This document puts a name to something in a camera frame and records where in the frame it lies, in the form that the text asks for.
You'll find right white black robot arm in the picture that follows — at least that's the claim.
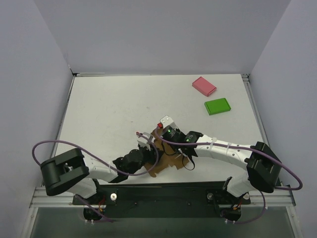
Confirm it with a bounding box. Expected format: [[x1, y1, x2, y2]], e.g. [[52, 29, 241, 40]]
[[154, 125, 281, 197]]

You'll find green paper box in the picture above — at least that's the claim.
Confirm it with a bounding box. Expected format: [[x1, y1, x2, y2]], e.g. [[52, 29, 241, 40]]
[[204, 98, 231, 116]]

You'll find aluminium table frame rail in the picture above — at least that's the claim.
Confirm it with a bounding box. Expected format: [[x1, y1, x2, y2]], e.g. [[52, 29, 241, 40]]
[[29, 73, 297, 209]]

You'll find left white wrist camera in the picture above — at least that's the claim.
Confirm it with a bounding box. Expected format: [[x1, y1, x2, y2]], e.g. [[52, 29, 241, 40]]
[[136, 132, 154, 150]]

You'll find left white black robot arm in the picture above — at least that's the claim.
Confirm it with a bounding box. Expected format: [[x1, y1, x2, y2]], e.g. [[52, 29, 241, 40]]
[[40, 145, 163, 204]]

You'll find pink paper box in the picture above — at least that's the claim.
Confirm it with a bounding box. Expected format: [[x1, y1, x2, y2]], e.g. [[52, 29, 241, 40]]
[[192, 77, 217, 97]]

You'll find brown cardboard paper box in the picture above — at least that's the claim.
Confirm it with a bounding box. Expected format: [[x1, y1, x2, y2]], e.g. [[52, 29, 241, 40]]
[[148, 131, 193, 178]]

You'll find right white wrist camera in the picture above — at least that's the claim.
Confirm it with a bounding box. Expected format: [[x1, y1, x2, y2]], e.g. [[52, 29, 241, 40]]
[[158, 115, 178, 129]]

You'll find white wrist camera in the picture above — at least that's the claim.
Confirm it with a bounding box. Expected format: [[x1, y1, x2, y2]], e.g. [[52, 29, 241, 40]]
[[158, 115, 178, 129], [136, 132, 154, 150]]

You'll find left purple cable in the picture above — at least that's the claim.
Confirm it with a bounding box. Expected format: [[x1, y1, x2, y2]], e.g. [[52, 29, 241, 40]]
[[32, 131, 159, 223]]

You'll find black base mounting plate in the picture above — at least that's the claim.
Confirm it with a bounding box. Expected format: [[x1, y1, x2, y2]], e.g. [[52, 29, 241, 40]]
[[73, 181, 251, 219]]

